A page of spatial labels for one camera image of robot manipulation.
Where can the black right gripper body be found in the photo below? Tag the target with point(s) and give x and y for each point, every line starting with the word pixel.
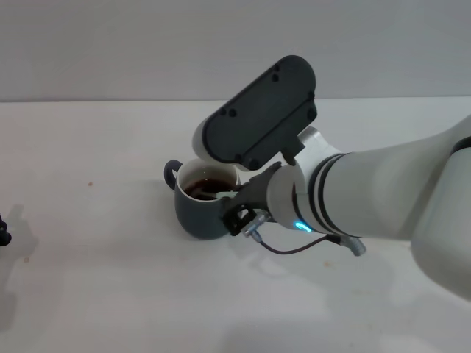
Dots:
pixel 259 193

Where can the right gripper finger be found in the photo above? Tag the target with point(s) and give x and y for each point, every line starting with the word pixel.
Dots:
pixel 246 185
pixel 237 220

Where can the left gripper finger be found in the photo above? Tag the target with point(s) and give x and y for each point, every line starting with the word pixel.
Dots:
pixel 3 235

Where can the dark grey ceramic cup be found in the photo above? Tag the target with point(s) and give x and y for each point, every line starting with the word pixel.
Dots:
pixel 198 220

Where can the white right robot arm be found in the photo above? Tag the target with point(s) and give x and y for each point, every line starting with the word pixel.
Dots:
pixel 368 191

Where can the dark coffee liquid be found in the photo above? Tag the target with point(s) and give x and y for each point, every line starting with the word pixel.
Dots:
pixel 200 187

